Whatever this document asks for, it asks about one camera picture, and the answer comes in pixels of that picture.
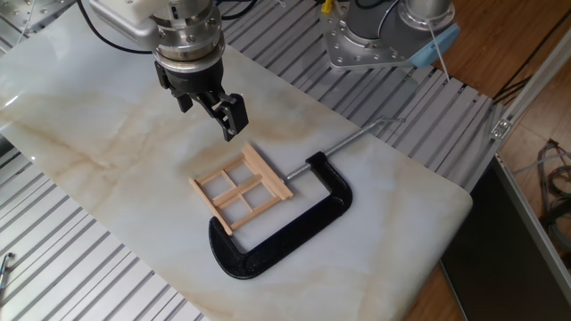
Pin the thin wooden sliding sash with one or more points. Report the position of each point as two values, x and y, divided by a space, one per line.
229 178

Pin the aluminium frame beam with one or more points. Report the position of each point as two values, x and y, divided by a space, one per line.
535 84

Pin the silver perforated plate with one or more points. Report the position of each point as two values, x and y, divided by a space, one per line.
27 11

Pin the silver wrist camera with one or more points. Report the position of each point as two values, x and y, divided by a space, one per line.
116 22

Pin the white wrist mount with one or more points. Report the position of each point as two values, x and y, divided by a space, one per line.
143 6

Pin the aluminium table leg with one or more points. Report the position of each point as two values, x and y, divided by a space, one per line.
535 223

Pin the black C-clamp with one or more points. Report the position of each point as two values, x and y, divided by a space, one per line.
330 178

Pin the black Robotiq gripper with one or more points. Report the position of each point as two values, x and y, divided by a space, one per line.
192 82

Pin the silver corner bracket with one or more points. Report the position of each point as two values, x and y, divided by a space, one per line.
500 128

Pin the black panel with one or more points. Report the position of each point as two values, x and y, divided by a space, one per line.
499 267

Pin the white zip tie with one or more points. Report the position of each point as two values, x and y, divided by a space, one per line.
439 51

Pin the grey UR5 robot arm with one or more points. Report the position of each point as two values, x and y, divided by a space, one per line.
379 27

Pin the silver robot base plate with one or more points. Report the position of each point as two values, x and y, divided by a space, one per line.
352 53

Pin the wooden window frame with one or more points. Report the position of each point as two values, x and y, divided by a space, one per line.
267 176

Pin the white marble board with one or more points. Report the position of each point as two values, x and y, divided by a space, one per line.
111 134

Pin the yellow connector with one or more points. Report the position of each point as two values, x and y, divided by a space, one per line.
327 6

